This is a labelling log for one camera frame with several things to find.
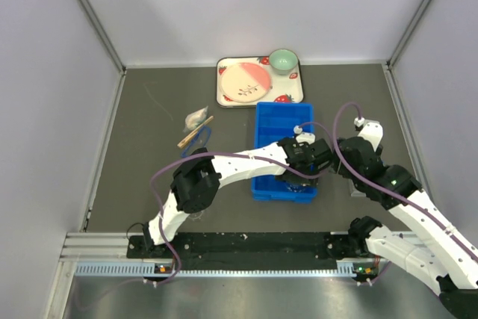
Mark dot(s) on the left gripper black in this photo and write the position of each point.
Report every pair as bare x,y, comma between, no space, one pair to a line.
301,179

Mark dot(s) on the clear glass flask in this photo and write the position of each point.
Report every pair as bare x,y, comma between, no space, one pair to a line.
294,188

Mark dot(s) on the blue plastic bin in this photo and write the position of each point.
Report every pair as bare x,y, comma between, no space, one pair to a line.
274,121

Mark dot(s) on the clear test tube rack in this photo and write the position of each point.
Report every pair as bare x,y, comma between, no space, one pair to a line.
354,192

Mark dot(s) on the plastic bag with contents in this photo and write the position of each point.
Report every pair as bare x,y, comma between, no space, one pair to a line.
195,119

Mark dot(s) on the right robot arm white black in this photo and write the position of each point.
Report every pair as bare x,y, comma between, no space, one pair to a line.
447,262

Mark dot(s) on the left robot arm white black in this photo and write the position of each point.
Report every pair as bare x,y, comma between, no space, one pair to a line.
189,185

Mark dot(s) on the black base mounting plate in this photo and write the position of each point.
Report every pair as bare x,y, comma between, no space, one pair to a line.
264,250

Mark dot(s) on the pink cream plate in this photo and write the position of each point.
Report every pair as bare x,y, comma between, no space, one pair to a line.
244,83

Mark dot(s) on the strawberry pattern tray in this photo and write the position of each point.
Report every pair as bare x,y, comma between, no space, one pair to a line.
285,88

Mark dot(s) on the wooden tweezers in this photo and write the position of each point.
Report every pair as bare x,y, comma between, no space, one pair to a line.
186,140

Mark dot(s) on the green ceramic bowl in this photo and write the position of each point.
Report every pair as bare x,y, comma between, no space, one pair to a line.
283,61

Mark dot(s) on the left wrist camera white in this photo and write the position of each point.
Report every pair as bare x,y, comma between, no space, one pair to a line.
302,136

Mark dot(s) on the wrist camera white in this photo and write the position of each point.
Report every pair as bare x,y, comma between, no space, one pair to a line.
369,130
302,136

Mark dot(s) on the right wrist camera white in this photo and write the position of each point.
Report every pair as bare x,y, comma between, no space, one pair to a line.
369,130

